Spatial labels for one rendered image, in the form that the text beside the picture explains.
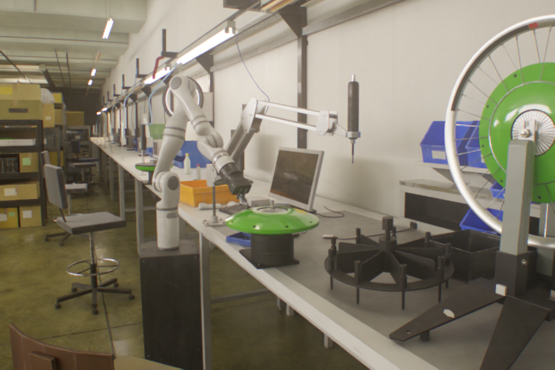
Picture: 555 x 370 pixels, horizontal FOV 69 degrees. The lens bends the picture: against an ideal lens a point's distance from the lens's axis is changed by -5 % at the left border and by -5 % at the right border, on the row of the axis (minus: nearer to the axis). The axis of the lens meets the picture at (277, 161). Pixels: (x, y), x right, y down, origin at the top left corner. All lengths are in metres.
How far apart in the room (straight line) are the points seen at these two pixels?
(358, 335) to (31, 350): 0.73
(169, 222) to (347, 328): 1.03
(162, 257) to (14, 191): 4.96
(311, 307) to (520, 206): 0.55
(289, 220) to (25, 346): 0.77
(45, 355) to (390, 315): 0.79
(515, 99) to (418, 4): 1.21
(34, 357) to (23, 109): 5.60
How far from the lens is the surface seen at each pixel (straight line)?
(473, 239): 1.60
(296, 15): 3.08
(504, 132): 1.09
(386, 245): 1.21
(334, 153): 2.70
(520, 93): 1.08
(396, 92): 2.25
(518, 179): 1.01
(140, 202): 4.58
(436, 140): 1.87
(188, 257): 1.80
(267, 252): 1.39
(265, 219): 1.32
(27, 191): 6.58
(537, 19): 1.11
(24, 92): 6.55
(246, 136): 1.78
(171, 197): 1.82
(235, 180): 1.56
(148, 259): 1.79
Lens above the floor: 1.37
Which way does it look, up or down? 5 degrees down
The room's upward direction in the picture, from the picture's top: straight up
